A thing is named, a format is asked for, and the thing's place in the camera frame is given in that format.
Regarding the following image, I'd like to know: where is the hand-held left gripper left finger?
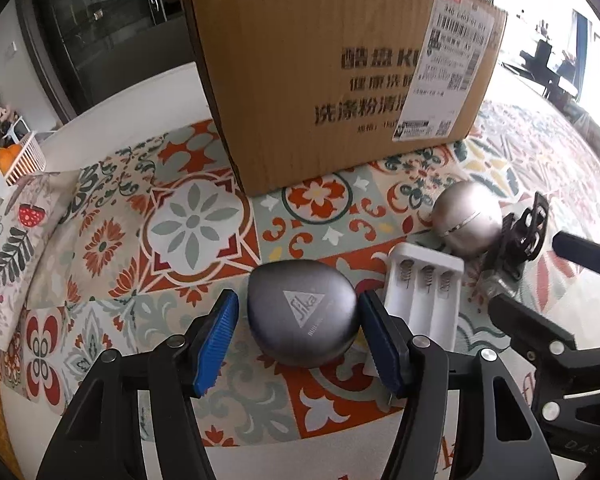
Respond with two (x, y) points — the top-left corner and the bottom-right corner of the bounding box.
(35, 288), (241, 480)

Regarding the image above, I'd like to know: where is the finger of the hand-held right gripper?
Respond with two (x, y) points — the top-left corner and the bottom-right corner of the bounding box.
(489, 294), (600, 403)
(551, 231), (600, 277)

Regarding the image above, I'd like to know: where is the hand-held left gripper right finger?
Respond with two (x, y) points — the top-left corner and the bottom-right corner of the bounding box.
(357, 290), (561, 480)

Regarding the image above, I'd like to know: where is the dark grey egg-shaped case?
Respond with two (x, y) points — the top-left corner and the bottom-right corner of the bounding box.
(246, 260), (359, 367)

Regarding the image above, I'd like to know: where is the brown cardboard box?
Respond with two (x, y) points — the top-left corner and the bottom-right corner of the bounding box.
(174, 0), (509, 197)

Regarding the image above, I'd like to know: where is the white battery charger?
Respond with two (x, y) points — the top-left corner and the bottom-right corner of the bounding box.
(362, 241), (466, 376)

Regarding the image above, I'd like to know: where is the silver metal ball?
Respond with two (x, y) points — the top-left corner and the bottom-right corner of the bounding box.
(431, 181), (506, 261)

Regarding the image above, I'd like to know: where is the patterned table runner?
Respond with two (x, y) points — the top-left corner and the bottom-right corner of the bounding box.
(0, 95), (600, 456)

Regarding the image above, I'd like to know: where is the floral print cloth pouch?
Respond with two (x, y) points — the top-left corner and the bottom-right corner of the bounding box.
(0, 170), (81, 351)

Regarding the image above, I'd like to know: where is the white plastic basket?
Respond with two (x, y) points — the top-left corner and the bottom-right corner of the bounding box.
(0, 130), (48, 184)

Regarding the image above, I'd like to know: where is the orange fruit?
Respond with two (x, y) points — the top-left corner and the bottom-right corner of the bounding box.
(0, 145), (23, 171)

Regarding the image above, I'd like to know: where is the white shelf with toys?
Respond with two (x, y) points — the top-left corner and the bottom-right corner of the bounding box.
(0, 85), (33, 153)

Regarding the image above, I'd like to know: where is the dark glass sliding door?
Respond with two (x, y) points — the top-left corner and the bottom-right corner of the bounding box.
(17, 0), (216, 122)

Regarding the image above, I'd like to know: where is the black clip mount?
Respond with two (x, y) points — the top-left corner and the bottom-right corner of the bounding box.
(482, 192), (551, 282)

